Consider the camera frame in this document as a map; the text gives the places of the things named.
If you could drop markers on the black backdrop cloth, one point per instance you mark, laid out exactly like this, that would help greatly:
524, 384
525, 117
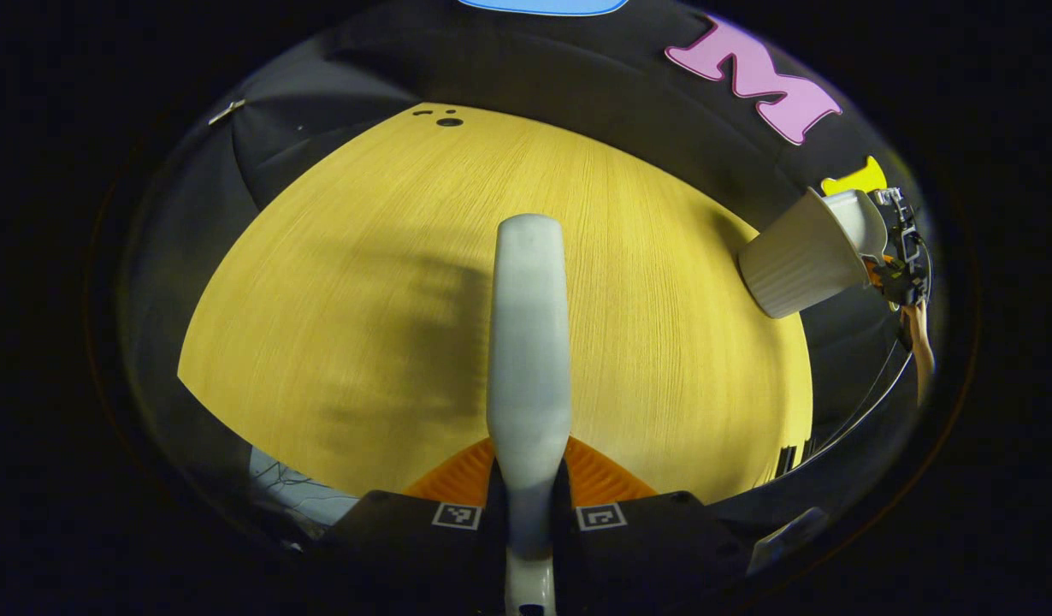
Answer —
577, 77

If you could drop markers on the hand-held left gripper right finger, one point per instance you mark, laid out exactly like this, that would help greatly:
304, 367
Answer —
654, 547

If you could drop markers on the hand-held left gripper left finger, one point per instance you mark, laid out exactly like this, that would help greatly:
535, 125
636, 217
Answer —
406, 547

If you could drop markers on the small white broom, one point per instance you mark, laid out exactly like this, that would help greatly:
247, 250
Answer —
530, 342

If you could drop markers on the metal cloth clip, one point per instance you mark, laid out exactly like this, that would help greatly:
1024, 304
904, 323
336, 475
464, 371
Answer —
227, 110

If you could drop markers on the white dustpan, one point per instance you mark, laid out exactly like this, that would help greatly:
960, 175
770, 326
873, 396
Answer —
859, 222

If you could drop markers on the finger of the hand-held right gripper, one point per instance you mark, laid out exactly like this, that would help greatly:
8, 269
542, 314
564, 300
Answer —
885, 272

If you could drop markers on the wooden desktop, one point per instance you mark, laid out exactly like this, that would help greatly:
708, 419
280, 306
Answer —
363, 257

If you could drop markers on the white ribbed garbage bin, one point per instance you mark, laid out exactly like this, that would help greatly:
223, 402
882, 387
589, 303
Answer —
795, 261

